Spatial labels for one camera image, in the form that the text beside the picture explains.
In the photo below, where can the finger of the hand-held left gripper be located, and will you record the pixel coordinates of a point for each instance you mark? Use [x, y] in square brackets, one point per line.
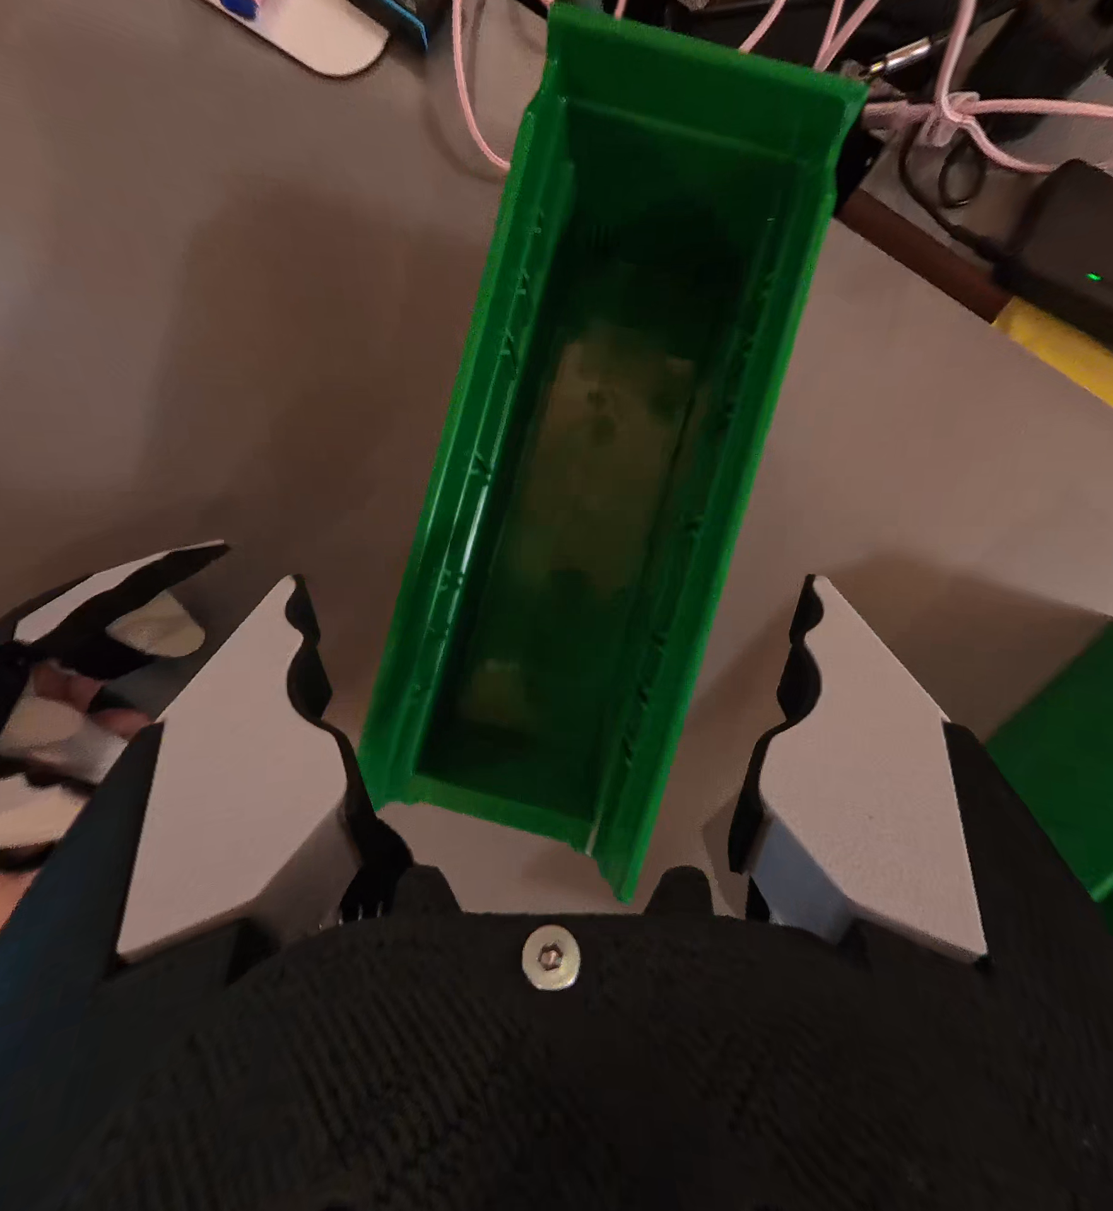
[93, 606]

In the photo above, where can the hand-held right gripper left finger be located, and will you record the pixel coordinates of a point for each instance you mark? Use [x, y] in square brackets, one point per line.
[235, 795]

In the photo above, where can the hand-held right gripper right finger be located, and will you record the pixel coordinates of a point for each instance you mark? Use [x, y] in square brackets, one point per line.
[869, 804]

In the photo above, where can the green plastic bin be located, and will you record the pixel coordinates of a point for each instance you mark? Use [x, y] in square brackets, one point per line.
[708, 95]
[1087, 757]

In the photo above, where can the yellow tape strip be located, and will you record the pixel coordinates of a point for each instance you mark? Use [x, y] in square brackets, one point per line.
[1087, 365]

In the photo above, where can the black power bank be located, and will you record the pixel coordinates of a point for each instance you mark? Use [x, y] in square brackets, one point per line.
[1096, 247]

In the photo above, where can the white flat stand base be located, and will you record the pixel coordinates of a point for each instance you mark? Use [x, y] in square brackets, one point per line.
[320, 38]

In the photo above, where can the blue card case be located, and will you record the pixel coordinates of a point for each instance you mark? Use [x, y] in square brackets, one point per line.
[243, 8]

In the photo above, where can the black box blue edge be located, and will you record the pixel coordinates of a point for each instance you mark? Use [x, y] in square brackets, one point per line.
[401, 14]

